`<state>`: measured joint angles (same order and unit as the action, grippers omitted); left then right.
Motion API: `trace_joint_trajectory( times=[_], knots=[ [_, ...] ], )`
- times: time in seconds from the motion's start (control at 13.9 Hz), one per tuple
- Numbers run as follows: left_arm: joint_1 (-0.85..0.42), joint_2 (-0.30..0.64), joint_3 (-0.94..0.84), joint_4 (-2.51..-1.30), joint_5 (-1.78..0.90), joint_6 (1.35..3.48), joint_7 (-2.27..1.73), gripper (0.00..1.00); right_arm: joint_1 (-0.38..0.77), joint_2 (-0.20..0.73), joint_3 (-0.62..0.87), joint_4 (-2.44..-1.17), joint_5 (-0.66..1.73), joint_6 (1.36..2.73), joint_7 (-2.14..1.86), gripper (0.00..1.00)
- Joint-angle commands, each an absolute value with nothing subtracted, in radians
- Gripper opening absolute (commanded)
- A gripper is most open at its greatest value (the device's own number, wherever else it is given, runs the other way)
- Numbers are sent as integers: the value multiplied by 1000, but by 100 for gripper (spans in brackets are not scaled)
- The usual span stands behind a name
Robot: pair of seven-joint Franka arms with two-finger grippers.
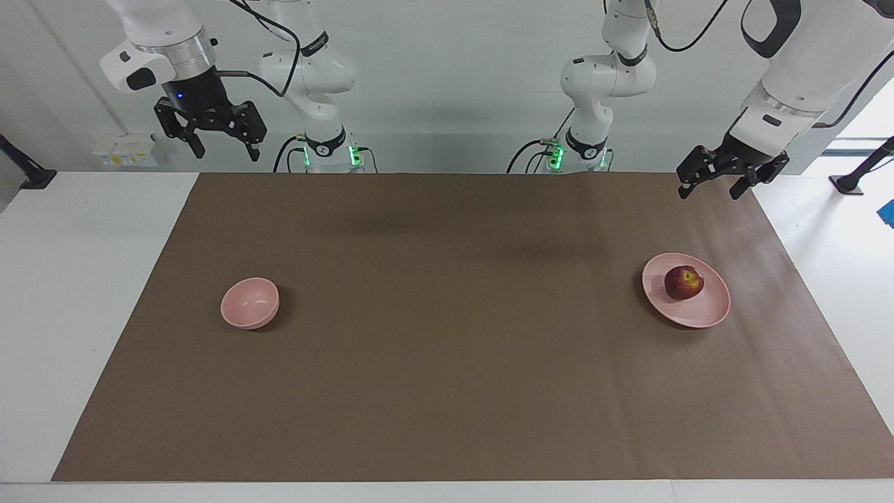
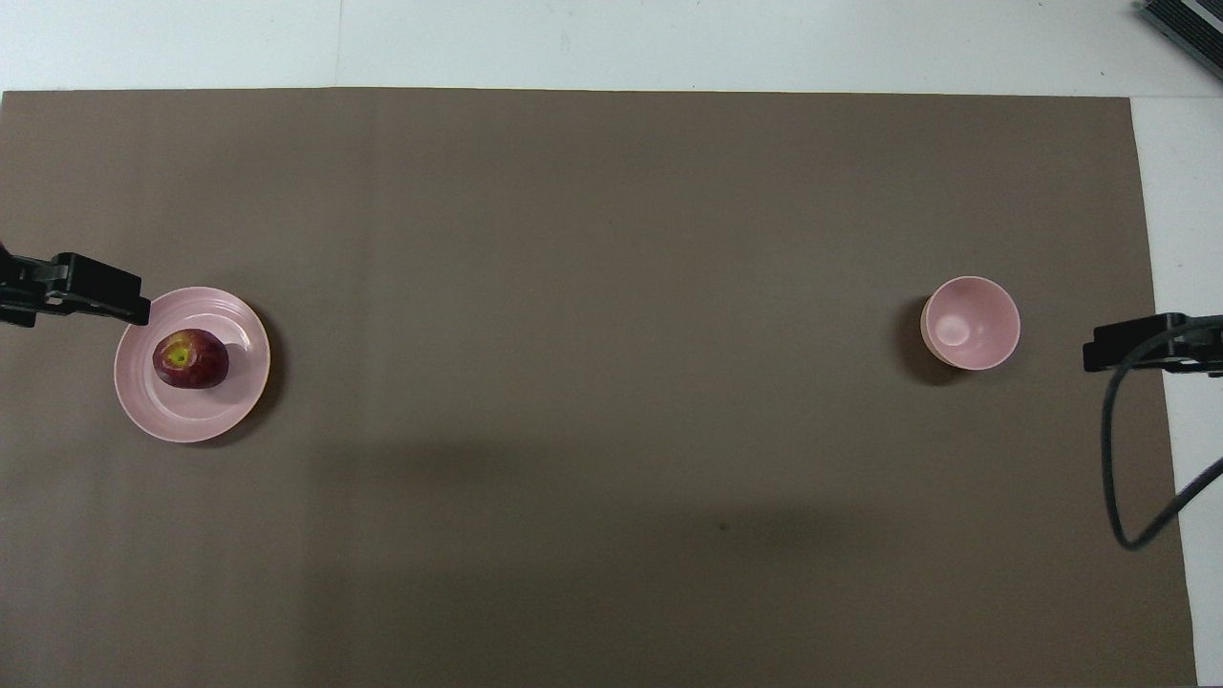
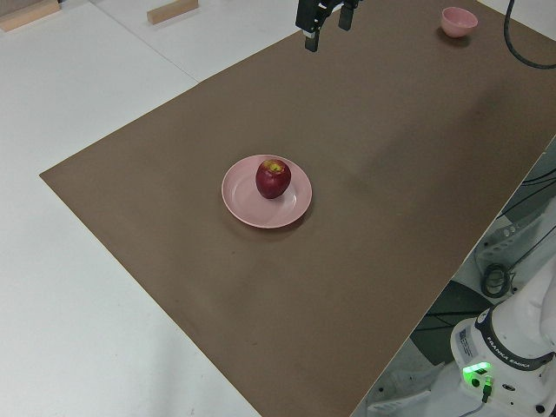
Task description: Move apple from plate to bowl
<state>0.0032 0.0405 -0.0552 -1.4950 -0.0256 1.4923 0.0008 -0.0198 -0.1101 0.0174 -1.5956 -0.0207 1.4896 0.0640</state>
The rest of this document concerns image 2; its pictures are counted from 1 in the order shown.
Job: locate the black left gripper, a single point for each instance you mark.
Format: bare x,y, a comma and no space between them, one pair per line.
24,287

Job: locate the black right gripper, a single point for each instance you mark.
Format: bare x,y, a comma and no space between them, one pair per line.
1206,344

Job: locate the grey ridged metal object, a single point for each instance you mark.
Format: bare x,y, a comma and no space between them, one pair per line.
1190,29

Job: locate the pink bowl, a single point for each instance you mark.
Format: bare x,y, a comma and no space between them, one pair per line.
970,320

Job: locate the dark red apple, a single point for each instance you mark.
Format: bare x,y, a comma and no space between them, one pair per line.
191,359

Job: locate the pink plate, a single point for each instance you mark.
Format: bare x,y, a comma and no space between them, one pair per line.
205,416

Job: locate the brown table mat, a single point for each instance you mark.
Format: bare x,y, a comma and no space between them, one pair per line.
592,287

